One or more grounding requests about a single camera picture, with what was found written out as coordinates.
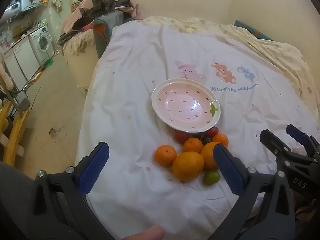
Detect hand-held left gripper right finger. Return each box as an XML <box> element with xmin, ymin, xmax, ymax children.
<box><xmin>210</xmin><ymin>143</ymin><xmax>297</xmax><ymax>240</ymax></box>

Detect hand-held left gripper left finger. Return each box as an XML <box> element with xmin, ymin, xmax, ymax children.
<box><xmin>27</xmin><ymin>142</ymin><xmax>118</xmax><ymax>240</ymax></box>

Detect silver range hood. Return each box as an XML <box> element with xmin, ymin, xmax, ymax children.
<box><xmin>5</xmin><ymin>0</ymin><xmax>40</xmax><ymax>13</ymax></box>

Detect teal and orange cushion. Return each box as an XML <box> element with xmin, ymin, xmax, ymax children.
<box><xmin>92</xmin><ymin>12</ymin><xmax>125</xmax><ymax>58</ymax></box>

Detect grey rectangular object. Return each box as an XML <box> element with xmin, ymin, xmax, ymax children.
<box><xmin>15</xmin><ymin>90</ymin><xmax>31</xmax><ymax>110</ymax></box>

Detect small green lime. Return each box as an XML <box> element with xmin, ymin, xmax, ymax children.
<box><xmin>203</xmin><ymin>170</ymin><xmax>221</xmax><ymax>186</ymax></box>

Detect cream lace sofa cover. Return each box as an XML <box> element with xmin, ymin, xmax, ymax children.
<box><xmin>57</xmin><ymin>29</ymin><xmax>97</xmax><ymax>55</ymax></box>

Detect white cartoon printed blanket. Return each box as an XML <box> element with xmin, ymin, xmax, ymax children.
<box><xmin>75</xmin><ymin>20</ymin><xmax>320</xmax><ymax>240</ymax></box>

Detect large orange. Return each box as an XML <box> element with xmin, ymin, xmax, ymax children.
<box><xmin>172</xmin><ymin>151</ymin><xmax>205</xmax><ymax>182</ymax></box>
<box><xmin>200</xmin><ymin>141</ymin><xmax>229</xmax><ymax>170</ymax></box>

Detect pile of clothes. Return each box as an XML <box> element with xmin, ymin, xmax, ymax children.
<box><xmin>71</xmin><ymin>0</ymin><xmax>137</xmax><ymax>30</ymax></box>

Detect small tangerine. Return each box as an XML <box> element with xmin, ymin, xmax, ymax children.
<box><xmin>183</xmin><ymin>137</ymin><xmax>203</xmax><ymax>154</ymax></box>
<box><xmin>154</xmin><ymin>144</ymin><xmax>177</xmax><ymax>166</ymax></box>
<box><xmin>212</xmin><ymin>133</ymin><xmax>229</xmax><ymax>147</ymax></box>

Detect person's left hand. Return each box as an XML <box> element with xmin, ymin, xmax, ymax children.
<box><xmin>117</xmin><ymin>225</ymin><xmax>165</xmax><ymax>240</ymax></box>

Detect pink strawberry-shaped bowl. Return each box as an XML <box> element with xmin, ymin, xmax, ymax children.
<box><xmin>151</xmin><ymin>78</ymin><xmax>221</xmax><ymax>132</ymax></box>

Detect cream sofa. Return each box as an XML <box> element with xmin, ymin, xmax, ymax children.
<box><xmin>62</xmin><ymin>45</ymin><xmax>99</xmax><ymax>95</ymax></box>

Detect yellow wooden chair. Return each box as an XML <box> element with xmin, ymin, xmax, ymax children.
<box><xmin>0</xmin><ymin>101</ymin><xmax>30</xmax><ymax>165</ymax></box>

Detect cream patterned quilt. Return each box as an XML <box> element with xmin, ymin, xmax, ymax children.
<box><xmin>142</xmin><ymin>15</ymin><xmax>320</xmax><ymax>120</ymax></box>

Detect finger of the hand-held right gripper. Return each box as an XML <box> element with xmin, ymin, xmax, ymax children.
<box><xmin>259</xmin><ymin>129</ymin><xmax>295</xmax><ymax>161</ymax></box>
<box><xmin>286</xmin><ymin>124</ymin><xmax>320</xmax><ymax>155</ymax></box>

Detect teal pillow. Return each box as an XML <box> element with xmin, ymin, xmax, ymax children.
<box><xmin>234</xmin><ymin>19</ymin><xmax>274</xmax><ymax>42</ymax></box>

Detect white washing machine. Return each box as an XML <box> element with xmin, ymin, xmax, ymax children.
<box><xmin>27</xmin><ymin>25</ymin><xmax>54</xmax><ymax>64</ymax></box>

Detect red cherry tomato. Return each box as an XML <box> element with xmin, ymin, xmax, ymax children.
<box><xmin>174</xmin><ymin>131</ymin><xmax>189</xmax><ymax>143</ymax></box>
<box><xmin>205</xmin><ymin>126</ymin><xmax>219</xmax><ymax>138</ymax></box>

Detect white kitchen base cabinets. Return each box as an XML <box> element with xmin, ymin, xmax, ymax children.
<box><xmin>2</xmin><ymin>39</ymin><xmax>40</xmax><ymax>85</ymax></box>

